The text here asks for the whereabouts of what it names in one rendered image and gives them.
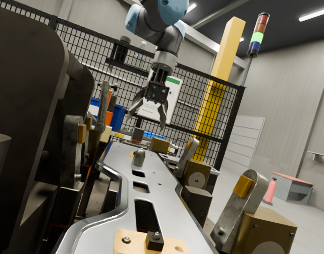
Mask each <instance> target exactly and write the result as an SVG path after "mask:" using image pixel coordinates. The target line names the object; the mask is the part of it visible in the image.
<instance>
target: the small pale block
mask: <svg viewBox="0 0 324 254"><path fill-rule="evenodd" d="M111 131H112V127H110V126H107V125H106V128H105V131H104V133H102V136H101V139H100V142H99V146H98V149H97V152H96V155H95V159H94V162H93V163H92V165H91V169H90V172H89V175H88V179H87V182H86V185H85V189H84V192H83V195H82V198H81V202H80V205H79V208H78V212H77V213H76V217H75V219H76V220H82V219H84V218H85V216H86V213H85V212H86V209H87V205H88V202H89V199H90V195H91V192H92V189H93V186H94V182H95V179H96V176H97V172H98V170H97V169H96V168H95V164H96V161H97V160H98V158H99V157H100V155H101V154H102V152H103V151H104V149H105V146H106V144H107V143H108V141H109V137H110V134H111Z"/></svg>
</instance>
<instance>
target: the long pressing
mask: <svg viewBox="0 0 324 254"><path fill-rule="evenodd" d="M138 149H140V148H137V147H133V146H130V145H126V144H122V143H119V142H116V141H114V140H111V141H110V142H109V143H108V145H107V146H106V148H105V149H104V151H103V152H102V154H101V155H100V157H99V158H98V160H97V161H96V164H95V168H96V169H97V170H98V171H100V172H102V173H103V174H105V175H106V176H108V177H110V178H111V179H113V180H114V181H115V182H116V183H117V184H118V190H117V197H116V205H115V208H114V209H113V210H112V211H109V212H106V213H103V214H99V215H96V216H92V217H89V218H85V219H82V220H79V221H76V222H74V223H73V224H71V225H70V226H68V227H67V228H66V229H65V230H64V231H63V232H62V234H61V235H60V237H59V239H58V241H57V243H56V244H55V246H54V248H53V250H52V252H51V253H50V254H115V253H114V241H115V232H116V230H117V229H126V230H131V231H137V222H136V210H135V201H143V202H148V203H150V204H151V205H152V208H153V212H154V216H155V220H156V223H157V227H158V231H159V233H161V234H162V236H164V237H170V238H175V239H180V240H182V241H184V242H185V244H186V246H187V248H188V250H189V252H190V254H219V253H218V252H217V250H216V249H215V247H214V245H213V244H212V242H211V241H210V240H209V238H208V237H207V235H206V234H205V232H204V230H203V229H202V227H201V226H200V224H199V223H198V221H197V220H196V218H195V217H194V215H193V214H192V212H191V211H190V209H189V208H188V206H187V204H186V203H185V201H184V200H183V198H182V197H181V192H182V189H183V187H182V185H181V184H180V182H179V181H178V180H177V179H176V177H175V176H174V175H173V173H172V172H171V171H170V169H169V168H168V167H167V165H166V164H165V163H164V162H163V160H162V159H161V157H160V156H159V155H158V154H156V153H155V152H152V151H148V150H144V151H145V159H144V163H143V166H142V167H138V166H135V165H133V164H132V161H133V157H130V151H132V152H134V151H137V150H138ZM132 171H137V172H141V173H143V174H144V178H143V177H139V176H135V175H133V174H132ZM134 182H136V183H140V184H144V185H146V186H147V190H148V194H146V193H141V192H138V191H135V190H134V186H133V183H134ZM159 184H160V185H159Z"/></svg>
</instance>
